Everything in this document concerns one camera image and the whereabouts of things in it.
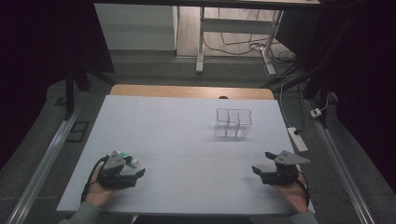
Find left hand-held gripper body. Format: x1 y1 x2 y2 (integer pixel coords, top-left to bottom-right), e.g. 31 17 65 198
96 150 138 189

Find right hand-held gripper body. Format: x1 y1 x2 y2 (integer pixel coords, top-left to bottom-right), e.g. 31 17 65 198
261 150 311 187

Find white and green tube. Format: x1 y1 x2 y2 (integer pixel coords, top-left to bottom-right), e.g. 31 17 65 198
117 149 140 169

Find clear acrylic organizer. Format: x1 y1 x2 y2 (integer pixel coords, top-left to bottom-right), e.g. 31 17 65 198
214 107 253 139

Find person's left hand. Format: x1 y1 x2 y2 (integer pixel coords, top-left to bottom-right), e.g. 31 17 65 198
84 163 121 208

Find person's right hand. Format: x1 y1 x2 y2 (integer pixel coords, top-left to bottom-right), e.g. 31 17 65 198
273 173 310 215

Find white power strip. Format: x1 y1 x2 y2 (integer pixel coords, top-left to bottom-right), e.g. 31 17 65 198
287 126 309 153

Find white table cover board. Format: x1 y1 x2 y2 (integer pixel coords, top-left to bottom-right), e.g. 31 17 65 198
56 94 316 217

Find black metal stand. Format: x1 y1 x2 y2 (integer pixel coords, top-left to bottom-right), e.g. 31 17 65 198
64 63 119 121
261 8 359 129

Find wooden table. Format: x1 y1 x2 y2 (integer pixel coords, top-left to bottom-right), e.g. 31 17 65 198
109 83 276 101

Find dark curtain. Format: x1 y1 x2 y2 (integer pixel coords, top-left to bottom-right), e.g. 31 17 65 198
0 0 116 171
275 0 396 191

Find white-framed desk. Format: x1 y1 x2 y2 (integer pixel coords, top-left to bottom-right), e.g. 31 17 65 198
92 0 321 77

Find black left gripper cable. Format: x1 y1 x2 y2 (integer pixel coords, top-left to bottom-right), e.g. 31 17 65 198
80 155 109 203

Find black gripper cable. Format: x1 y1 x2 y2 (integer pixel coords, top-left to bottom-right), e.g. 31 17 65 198
295 174 312 208
80 155 109 203

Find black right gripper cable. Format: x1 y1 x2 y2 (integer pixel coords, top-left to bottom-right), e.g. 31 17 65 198
295 174 312 208

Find white power strip cable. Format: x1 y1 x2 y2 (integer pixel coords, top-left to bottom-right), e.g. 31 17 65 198
278 81 295 129

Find black floor frame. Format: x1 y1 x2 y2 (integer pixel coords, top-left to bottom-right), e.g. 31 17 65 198
65 120 91 144

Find aluminium rail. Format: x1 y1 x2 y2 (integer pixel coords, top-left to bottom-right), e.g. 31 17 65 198
6 106 82 224
304 99 376 224

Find black floor cables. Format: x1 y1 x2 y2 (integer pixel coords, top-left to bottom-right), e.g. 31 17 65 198
203 8 297 63

